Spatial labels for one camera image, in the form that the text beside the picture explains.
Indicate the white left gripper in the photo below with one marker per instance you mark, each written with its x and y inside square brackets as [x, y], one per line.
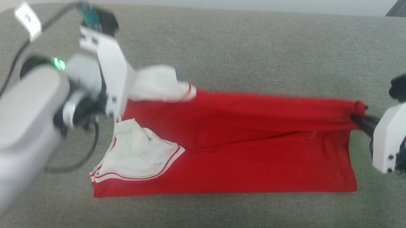
[114, 72]

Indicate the red and white basketball jersey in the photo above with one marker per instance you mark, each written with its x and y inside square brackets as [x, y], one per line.
[256, 157]

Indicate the dark grey metal bar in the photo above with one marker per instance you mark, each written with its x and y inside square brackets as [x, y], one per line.
[401, 8]

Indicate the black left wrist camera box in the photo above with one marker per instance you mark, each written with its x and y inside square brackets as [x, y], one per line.
[108, 20]

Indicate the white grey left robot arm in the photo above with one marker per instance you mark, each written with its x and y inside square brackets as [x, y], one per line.
[17, 119]

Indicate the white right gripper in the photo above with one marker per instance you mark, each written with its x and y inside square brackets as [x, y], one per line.
[388, 135]

